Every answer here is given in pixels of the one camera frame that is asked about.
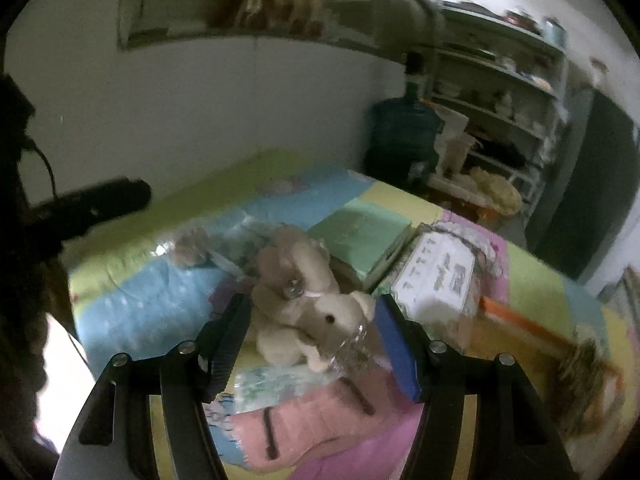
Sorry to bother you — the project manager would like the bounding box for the flat cardboard box orange rim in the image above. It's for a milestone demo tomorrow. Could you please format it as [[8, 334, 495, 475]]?
[[479, 296, 624, 386]]

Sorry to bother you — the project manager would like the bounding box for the leopard print scrunchie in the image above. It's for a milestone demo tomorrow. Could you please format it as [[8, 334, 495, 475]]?
[[547, 339, 617, 441]]

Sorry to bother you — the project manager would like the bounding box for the pink plush toy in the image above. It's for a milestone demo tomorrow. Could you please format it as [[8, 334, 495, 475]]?
[[231, 368, 419, 472]]

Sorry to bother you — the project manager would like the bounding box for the floral tissue pack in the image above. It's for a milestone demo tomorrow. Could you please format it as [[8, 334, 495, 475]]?
[[374, 221, 506, 353]]

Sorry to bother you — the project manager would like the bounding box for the colourful patchwork play mat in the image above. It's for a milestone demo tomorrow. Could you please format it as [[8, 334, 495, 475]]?
[[55, 151, 639, 479]]

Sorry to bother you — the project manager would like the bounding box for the crumpled clear plastic bag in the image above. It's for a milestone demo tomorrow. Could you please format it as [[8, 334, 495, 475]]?
[[164, 214, 282, 278]]

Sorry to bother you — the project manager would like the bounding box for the beige plush toy in bag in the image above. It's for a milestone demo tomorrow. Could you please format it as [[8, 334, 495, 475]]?
[[250, 226, 374, 373]]

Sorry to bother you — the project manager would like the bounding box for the green tissue pack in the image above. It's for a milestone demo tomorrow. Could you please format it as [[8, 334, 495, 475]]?
[[307, 200, 412, 292]]

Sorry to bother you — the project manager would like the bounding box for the yellow bag of food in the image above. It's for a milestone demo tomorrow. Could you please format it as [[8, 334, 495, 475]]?
[[470, 167, 523, 217]]

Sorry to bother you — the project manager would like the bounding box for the dark grey refrigerator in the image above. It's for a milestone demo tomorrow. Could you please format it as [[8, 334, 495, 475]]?
[[525, 88, 639, 282]]

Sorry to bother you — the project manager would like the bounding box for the green water jug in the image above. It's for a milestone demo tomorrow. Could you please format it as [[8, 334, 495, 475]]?
[[362, 51, 445, 195]]

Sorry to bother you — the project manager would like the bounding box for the white metal shelf rack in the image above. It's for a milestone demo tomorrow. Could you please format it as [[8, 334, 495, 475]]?
[[427, 1, 568, 218]]

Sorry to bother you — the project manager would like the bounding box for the light blue pot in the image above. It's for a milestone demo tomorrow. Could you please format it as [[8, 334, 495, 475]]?
[[541, 16, 566, 50]]

